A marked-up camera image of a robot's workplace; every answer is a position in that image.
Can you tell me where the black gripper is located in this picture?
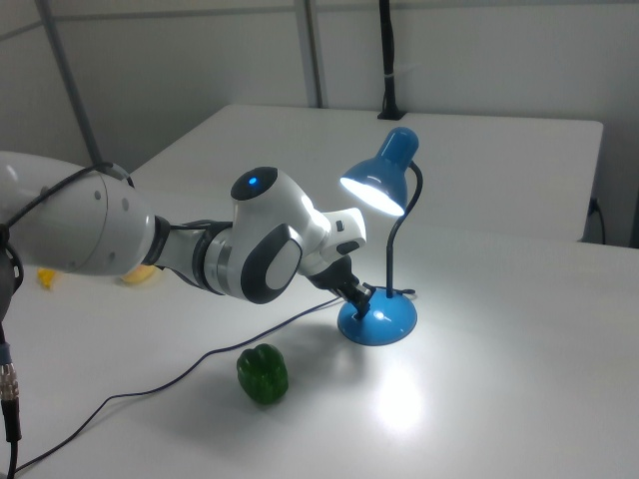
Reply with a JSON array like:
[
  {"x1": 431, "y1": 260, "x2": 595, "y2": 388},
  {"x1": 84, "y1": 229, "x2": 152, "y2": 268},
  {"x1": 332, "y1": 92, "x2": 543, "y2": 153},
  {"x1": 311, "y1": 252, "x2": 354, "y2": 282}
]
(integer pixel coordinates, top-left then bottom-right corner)
[{"x1": 309, "y1": 253, "x2": 377, "y2": 321}]

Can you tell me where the blue gooseneck desk lamp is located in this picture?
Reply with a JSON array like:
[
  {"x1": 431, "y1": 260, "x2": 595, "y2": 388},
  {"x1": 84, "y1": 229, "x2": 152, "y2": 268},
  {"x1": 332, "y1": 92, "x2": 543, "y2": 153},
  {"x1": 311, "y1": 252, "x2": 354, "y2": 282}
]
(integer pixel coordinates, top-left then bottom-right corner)
[{"x1": 335, "y1": 127, "x2": 421, "y2": 347}]

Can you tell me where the green toy bell pepper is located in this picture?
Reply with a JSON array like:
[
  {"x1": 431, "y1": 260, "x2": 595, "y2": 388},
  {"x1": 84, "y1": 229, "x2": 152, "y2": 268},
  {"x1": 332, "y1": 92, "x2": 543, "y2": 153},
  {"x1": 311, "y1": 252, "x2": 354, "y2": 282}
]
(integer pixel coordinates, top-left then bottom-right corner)
[{"x1": 236, "y1": 343, "x2": 291, "y2": 407}]

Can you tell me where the pink yellow toy peach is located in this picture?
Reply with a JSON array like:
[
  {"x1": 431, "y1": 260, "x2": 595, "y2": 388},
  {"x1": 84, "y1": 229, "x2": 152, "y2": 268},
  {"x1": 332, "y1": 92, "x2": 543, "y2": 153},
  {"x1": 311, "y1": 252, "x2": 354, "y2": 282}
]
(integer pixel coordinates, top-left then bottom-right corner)
[{"x1": 121, "y1": 263, "x2": 162, "y2": 286}]

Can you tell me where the black clamp-mounted pole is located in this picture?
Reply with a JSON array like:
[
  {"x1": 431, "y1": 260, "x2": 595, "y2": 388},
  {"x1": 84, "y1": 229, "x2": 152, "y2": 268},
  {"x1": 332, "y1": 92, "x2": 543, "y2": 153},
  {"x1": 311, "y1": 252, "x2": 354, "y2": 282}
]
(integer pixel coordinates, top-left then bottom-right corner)
[{"x1": 376, "y1": 0, "x2": 406, "y2": 122}]

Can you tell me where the thin black lamp cable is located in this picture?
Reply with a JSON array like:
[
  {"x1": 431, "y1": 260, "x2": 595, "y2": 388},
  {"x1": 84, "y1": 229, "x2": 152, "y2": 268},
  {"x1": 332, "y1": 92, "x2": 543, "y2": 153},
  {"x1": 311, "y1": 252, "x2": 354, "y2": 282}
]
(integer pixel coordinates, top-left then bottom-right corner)
[{"x1": 14, "y1": 287, "x2": 416, "y2": 473}]

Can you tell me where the black wall plug cable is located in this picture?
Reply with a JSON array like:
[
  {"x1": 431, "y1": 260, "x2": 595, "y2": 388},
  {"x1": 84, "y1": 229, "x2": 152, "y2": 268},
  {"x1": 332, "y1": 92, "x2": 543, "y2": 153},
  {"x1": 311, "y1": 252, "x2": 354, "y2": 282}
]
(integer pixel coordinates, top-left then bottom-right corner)
[{"x1": 587, "y1": 196, "x2": 609, "y2": 246}]

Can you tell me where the grey partition post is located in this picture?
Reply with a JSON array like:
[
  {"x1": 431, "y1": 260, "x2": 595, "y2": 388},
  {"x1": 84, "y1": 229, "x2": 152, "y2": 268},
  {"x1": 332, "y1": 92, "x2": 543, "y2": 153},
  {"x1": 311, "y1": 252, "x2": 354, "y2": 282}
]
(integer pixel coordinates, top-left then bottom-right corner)
[
  {"x1": 35, "y1": 0, "x2": 101, "y2": 166},
  {"x1": 302, "y1": 0, "x2": 329, "y2": 109}
]

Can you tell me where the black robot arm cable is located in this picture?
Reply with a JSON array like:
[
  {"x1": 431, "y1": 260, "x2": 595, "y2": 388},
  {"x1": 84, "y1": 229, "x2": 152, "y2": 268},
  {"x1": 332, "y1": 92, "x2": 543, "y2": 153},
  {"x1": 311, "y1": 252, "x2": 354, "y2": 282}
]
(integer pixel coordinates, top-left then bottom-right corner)
[{"x1": 0, "y1": 160, "x2": 137, "y2": 479}]

